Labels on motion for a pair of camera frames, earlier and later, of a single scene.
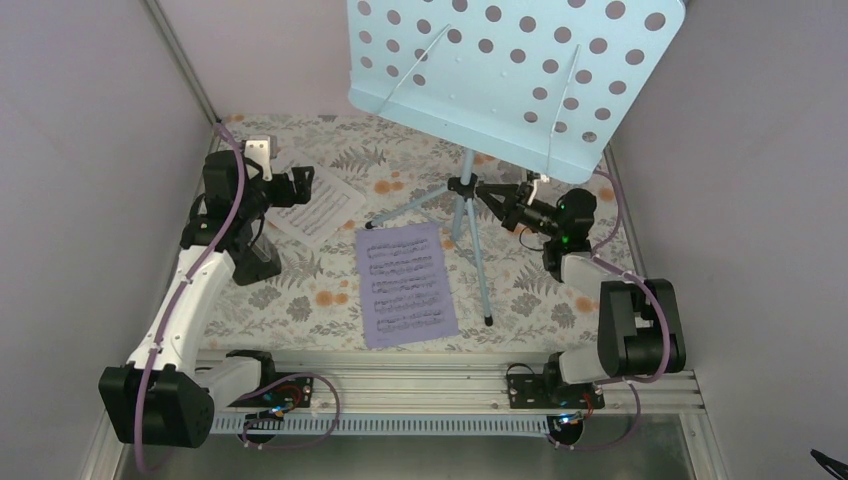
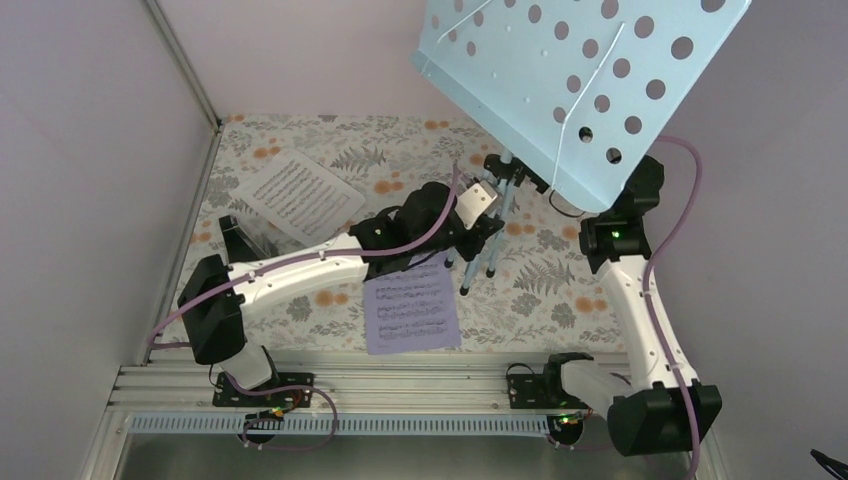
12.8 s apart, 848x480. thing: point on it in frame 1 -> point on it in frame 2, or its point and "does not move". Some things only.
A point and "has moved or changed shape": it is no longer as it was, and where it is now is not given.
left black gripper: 302,188 -> 480,233
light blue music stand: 541,83 has moved or changed shape
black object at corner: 840,468 does not move
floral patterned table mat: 413,242 does not move
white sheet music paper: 333,203 does not move
